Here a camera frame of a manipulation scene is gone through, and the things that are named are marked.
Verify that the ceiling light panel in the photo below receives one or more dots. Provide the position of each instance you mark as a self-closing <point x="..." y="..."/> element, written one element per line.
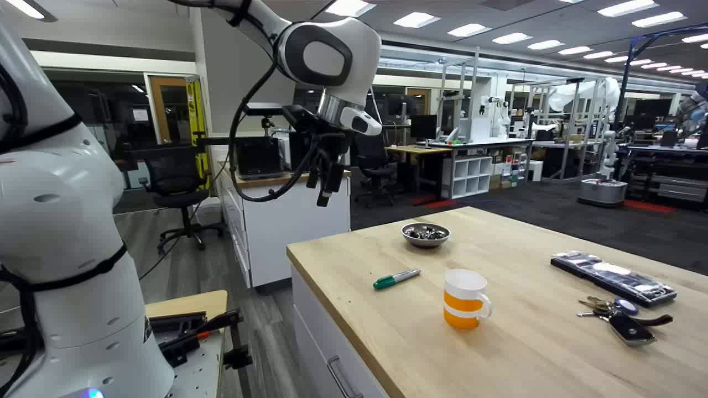
<point x="467" y="29"/>
<point x="416" y="20"/>
<point x="658" y="18"/>
<point x="626" y="7"/>

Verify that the white counter cabinet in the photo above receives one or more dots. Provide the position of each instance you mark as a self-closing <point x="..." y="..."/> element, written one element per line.
<point x="291" y="229"/>

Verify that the wooden background desk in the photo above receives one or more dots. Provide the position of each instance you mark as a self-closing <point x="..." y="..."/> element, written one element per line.
<point x="416" y="151"/>

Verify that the white and orange mug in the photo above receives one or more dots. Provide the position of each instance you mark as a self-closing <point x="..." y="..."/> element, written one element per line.
<point x="465" y="300"/>

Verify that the yellow door frame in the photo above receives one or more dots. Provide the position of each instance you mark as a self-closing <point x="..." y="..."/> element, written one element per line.
<point x="197" y="125"/>

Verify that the red floor mat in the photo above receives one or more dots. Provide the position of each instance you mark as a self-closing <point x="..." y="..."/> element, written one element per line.
<point x="648" y="207"/>

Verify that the black office chair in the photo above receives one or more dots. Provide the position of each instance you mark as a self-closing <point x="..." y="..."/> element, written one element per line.
<point x="175" y="178"/>

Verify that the metal bowl with small parts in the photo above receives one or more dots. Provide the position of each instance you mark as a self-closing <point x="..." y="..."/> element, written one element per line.
<point x="426" y="234"/>

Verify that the key bunch with black fob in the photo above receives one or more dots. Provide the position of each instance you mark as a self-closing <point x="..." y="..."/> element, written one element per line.
<point x="626" y="324"/>

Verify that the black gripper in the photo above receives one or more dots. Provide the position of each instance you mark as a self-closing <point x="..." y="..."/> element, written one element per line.
<point x="322" y="144"/>

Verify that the black monitor on counter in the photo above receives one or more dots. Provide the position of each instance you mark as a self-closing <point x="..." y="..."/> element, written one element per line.
<point x="257" y="158"/>

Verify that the white cubby shelf unit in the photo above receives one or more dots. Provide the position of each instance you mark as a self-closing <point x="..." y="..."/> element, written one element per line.
<point x="470" y="178"/>

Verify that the black flat remote pack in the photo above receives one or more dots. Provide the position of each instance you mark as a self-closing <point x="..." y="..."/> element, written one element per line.
<point x="615" y="279"/>

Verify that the white table base cabinet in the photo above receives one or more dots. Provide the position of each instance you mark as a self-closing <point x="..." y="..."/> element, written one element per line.
<point x="323" y="346"/>

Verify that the black bar clamp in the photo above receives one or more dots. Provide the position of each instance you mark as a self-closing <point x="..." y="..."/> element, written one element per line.
<point x="192" y="332"/>

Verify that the green capped grey marker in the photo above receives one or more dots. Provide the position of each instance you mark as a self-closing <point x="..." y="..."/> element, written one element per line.
<point x="395" y="279"/>

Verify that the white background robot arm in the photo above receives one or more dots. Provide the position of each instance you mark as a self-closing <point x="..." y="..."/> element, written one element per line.
<point x="607" y="125"/>

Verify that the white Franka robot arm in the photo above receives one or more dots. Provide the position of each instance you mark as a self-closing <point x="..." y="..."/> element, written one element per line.
<point x="58" y="222"/>

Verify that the small wooden side table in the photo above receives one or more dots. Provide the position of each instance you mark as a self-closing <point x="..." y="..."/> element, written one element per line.
<point x="192" y="304"/>

